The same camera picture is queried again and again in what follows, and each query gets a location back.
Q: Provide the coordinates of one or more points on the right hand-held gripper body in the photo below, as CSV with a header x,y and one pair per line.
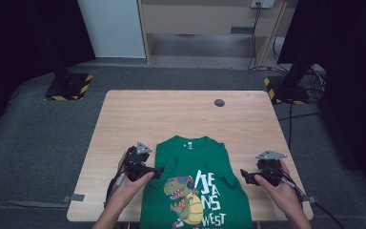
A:
x,y
268,171

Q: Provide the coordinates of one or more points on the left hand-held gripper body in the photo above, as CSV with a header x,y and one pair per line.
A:
x,y
136,165

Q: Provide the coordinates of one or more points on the green printed t-shirt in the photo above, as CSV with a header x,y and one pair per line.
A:
x,y
203,197

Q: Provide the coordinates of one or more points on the person's right hand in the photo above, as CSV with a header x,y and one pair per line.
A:
x,y
279,194

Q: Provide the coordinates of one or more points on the person's left hand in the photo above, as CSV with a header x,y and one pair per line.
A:
x,y
130,191

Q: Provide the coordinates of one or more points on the grey tape piece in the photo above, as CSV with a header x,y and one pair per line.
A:
x,y
76,197
309,199

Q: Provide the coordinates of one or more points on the grey round table grommet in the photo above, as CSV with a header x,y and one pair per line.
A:
x,y
219,102

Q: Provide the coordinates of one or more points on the black stand with striped base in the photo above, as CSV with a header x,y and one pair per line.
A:
x,y
66,87
286,90

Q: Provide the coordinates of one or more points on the black curtain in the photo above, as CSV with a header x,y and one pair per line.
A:
x,y
352,79
19,47

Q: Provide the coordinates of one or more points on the white panel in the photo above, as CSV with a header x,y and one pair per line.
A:
x,y
114,28

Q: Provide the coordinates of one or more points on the grey rectangular label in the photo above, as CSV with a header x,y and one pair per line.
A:
x,y
242,30

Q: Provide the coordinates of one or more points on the white wall socket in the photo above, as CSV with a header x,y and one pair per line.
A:
x,y
263,3

